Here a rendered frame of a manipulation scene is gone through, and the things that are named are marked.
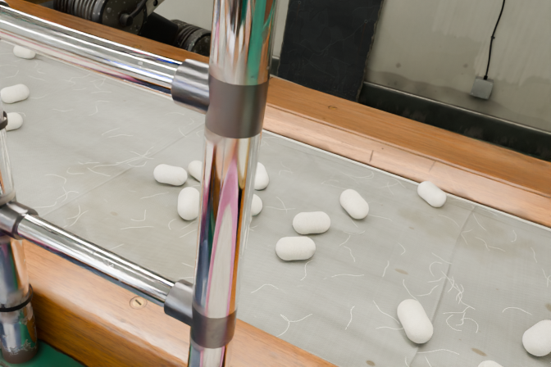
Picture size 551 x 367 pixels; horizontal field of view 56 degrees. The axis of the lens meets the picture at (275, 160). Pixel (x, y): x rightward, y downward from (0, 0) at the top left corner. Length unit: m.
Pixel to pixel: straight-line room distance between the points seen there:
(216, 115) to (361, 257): 0.31
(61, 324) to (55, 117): 0.32
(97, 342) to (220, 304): 0.15
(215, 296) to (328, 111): 0.46
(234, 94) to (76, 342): 0.26
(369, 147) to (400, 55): 1.96
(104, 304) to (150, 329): 0.04
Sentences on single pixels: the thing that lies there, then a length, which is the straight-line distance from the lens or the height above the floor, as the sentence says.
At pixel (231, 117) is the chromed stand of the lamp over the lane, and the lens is 0.19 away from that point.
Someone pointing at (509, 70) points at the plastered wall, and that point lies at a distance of 2.55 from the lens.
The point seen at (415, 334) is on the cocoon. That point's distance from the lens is 0.42.
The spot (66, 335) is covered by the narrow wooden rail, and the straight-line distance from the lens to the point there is 0.41.
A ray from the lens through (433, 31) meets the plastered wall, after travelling 2.52.
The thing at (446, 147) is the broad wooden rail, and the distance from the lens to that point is 0.66.
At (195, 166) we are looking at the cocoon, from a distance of 0.54.
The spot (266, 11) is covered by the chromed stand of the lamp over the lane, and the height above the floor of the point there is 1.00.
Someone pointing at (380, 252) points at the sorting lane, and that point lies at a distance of 0.50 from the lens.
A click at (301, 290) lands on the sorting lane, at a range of 0.44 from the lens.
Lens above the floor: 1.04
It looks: 31 degrees down
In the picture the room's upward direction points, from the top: 9 degrees clockwise
